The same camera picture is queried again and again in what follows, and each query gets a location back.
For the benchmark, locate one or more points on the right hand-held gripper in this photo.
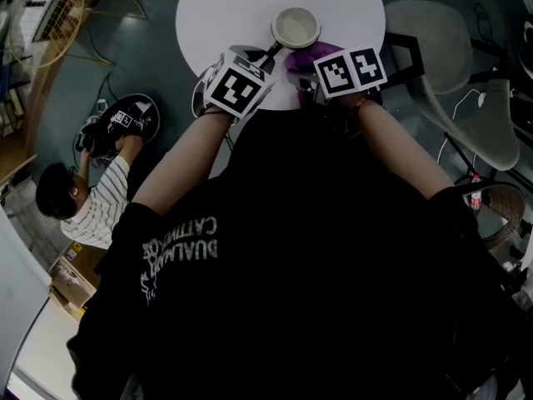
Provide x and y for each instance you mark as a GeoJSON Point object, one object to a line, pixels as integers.
{"type": "Point", "coordinates": [345, 73]}

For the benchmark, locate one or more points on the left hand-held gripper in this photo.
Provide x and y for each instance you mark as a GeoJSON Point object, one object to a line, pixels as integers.
{"type": "Point", "coordinates": [233, 90]}

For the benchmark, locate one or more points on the purple cloth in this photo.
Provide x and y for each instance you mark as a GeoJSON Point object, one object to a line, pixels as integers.
{"type": "Point", "coordinates": [308, 56]}

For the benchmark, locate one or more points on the person's right forearm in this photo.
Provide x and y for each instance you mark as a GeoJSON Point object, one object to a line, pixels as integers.
{"type": "Point", "coordinates": [399, 148]}

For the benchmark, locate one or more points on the person's left forearm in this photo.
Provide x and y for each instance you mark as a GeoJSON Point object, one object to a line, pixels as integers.
{"type": "Point", "coordinates": [179, 165]}

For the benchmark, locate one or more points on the white round table gold legs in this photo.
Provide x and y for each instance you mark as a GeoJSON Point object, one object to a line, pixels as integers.
{"type": "Point", "coordinates": [229, 15]}

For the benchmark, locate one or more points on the pale shell chair black legs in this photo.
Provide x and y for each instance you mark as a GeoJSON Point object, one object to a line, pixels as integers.
{"type": "Point", "coordinates": [437, 44]}

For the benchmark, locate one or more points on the red cap drink bottle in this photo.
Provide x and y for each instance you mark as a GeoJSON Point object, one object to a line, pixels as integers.
{"type": "Point", "coordinates": [476, 198]}

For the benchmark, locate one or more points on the person's black printed t-shirt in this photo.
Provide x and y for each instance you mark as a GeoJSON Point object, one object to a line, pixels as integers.
{"type": "Point", "coordinates": [312, 265]}

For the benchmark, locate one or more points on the white ribbed radiator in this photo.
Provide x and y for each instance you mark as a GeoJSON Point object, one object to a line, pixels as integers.
{"type": "Point", "coordinates": [46, 11]}

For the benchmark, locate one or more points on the round wicker stool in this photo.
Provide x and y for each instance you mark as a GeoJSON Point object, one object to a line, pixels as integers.
{"type": "Point", "coordinates": [506, 206]}

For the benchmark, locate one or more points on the cardboard box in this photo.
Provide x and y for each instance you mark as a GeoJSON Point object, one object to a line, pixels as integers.
{"type": "Point", "coordinates": [71, 286]}

